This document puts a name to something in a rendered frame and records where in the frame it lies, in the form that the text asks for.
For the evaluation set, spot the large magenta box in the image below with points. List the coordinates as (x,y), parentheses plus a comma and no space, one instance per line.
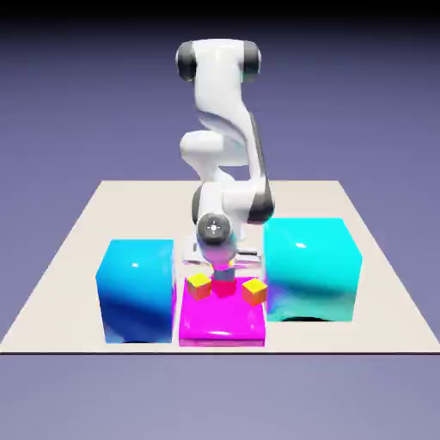
(221,318)

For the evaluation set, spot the small red cube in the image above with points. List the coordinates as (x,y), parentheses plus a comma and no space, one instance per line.
(224,288)

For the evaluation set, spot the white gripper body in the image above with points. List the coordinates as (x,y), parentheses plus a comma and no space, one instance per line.
(220,257)

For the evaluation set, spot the large cyan box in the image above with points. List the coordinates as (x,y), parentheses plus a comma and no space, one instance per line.
(311,268)

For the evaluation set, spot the large blue box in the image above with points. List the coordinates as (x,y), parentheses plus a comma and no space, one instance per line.
(137,292)

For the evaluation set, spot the small yellow cube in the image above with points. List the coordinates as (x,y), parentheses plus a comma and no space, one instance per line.
(254,290)
(199,282)

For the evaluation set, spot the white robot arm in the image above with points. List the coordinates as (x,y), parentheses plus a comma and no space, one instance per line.
(220,86)

